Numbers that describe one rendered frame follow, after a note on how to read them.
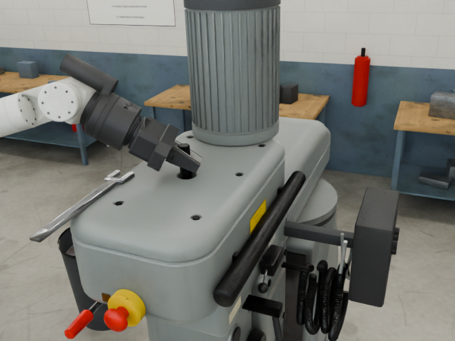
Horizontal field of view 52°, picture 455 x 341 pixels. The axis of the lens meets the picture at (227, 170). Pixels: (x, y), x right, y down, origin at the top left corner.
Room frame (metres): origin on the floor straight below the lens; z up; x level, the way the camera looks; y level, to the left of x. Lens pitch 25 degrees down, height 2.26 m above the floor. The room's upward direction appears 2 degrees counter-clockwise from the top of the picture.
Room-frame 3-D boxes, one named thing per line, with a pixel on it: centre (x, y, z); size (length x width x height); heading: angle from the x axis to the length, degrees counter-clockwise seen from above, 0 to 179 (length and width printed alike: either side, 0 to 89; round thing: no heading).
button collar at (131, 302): (0.59, 0.17, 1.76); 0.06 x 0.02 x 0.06; 67
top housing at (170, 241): (0.81, 0.07, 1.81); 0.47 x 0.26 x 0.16; 157
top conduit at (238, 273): (0.77, -0.07, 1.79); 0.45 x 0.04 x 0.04; 157
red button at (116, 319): (0.57, 0.18, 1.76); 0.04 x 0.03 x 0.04; 67
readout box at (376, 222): (0.94, -0.35, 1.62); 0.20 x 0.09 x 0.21; 157
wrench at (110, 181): (0.70, 0.24, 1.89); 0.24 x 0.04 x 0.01; 158
